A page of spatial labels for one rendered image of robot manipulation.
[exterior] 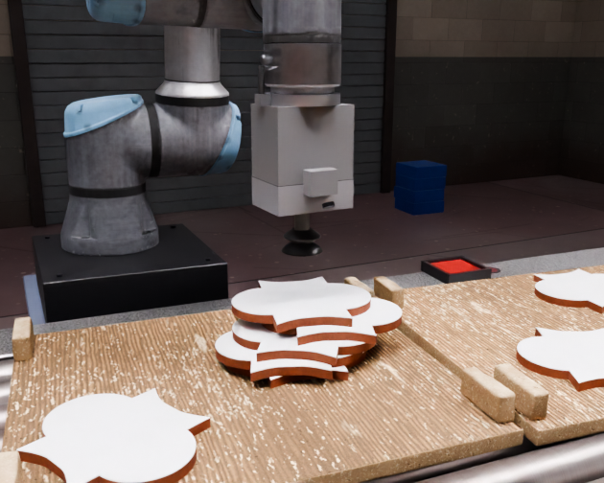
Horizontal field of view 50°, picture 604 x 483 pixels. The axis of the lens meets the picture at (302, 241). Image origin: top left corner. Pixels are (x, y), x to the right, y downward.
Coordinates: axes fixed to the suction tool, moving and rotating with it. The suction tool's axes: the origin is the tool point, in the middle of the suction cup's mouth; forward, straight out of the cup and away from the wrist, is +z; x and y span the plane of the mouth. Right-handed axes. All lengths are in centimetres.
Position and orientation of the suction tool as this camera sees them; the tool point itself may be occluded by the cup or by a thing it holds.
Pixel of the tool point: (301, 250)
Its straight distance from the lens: 68.0
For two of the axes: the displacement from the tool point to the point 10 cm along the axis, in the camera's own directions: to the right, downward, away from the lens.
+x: -4.7, -2.4, 8.5
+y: 8.8, -1.3, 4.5
